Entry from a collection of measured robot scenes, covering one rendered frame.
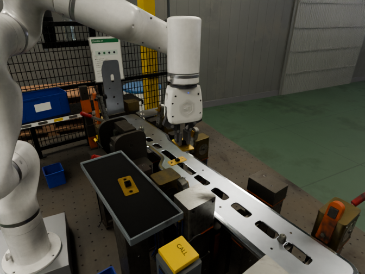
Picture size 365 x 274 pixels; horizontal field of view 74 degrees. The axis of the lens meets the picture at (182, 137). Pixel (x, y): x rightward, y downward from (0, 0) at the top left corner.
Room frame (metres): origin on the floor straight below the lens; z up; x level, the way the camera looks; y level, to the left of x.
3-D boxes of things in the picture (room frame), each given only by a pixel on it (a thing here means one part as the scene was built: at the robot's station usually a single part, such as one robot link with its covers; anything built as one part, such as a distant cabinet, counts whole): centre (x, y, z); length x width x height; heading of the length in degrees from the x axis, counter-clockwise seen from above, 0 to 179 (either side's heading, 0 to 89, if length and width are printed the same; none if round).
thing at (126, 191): (0.54, 0.15, 1.17); 0.08 x 0.04 x 0.01; 27
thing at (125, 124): (0.89, 0.25, 0.95); 0.18 x 0.13 x 0.49; 36
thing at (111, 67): (1.53, 0.44, 1.17); 0.12 x 0.01 x 0.34; 126
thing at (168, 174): (0.70, 0.07, 0.89); 0.12 x 0.08 x 0.38; 126
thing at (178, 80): (0.65, 0.00, 1.43); 0.09 x 0.08 x 0.03; 115
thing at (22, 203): (0.66, 0.55, 1.10); 0.19 x 0.12 x 0.24; 2
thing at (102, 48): (1.81, 0.54, 1.30); 0.23 x 0.02 x 0.31; 126
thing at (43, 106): (1.42, 0.87, 1.10); 0.30 x 0.17 x 0.13; 133
